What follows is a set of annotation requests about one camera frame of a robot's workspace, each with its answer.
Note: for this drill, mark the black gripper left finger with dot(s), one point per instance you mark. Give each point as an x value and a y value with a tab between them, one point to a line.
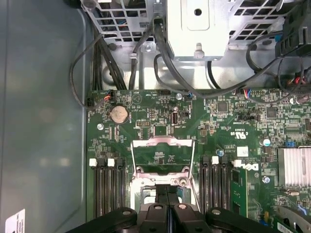
150	218

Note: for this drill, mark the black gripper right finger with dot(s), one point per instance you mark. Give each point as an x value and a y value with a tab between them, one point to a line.
187	218

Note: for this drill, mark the metal socket cover frame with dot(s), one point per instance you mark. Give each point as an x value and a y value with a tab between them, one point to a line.
143	143

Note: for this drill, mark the green RAM stick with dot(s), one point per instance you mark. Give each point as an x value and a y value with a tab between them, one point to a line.
239	194

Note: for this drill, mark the white barcode sticker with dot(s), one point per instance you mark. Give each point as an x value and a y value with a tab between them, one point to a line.
243	151

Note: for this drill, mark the green motherboard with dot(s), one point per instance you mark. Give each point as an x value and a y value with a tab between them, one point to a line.
218	126

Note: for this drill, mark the internal USB port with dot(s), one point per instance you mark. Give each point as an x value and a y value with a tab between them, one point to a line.
175	118

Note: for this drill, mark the coin cell battery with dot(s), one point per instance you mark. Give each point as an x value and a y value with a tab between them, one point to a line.
119	114

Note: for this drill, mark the silver chipset heatsink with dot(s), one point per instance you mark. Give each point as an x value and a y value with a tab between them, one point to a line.
294	167

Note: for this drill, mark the white label sticker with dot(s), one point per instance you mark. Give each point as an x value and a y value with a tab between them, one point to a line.
15	222

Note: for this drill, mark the black open PC case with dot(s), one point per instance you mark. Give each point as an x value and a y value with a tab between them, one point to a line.
43	97

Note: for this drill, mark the metal drive cage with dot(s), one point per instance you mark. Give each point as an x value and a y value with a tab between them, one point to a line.
194	41

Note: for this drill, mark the black ribbed plastic bracket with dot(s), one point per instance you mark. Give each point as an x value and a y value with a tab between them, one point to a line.
296	36

